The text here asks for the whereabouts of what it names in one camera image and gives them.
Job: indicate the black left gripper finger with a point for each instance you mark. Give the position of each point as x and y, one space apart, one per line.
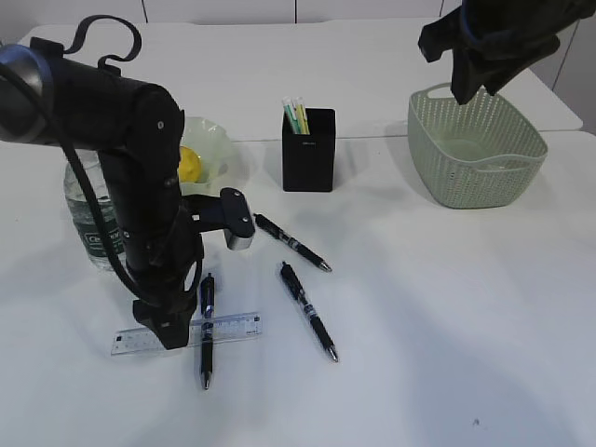
172 331

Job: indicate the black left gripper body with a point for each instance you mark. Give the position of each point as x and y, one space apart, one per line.
168 274

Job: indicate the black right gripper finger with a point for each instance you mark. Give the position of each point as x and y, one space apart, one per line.
470 70
505 71

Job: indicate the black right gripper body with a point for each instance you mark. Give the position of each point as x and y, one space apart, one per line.
501 30

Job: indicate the transparent plastic ruler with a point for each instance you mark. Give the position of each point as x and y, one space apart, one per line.
230 328

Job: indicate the yellow pear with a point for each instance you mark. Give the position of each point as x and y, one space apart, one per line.
190 166

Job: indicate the clear plastic water bottle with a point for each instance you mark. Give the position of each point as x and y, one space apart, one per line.
81 214

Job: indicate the black pen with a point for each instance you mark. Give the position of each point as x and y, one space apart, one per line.
297 292
277 233
207 295

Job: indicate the yellow utility knife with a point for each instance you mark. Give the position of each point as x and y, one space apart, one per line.
299 107

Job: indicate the teal utility knife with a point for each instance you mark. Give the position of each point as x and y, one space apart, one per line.
290 114

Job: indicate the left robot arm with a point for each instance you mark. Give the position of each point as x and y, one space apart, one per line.
135 128

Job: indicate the black pen on ruler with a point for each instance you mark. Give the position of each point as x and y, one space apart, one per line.
207 295

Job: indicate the green plastic woven basket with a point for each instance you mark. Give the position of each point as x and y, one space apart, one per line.
480 155

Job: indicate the green glass wavy plate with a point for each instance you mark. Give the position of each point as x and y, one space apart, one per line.
211 142

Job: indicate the black square pen holder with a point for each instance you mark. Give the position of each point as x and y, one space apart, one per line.
307 161

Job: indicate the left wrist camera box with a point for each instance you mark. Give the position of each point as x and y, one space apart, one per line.
229 212

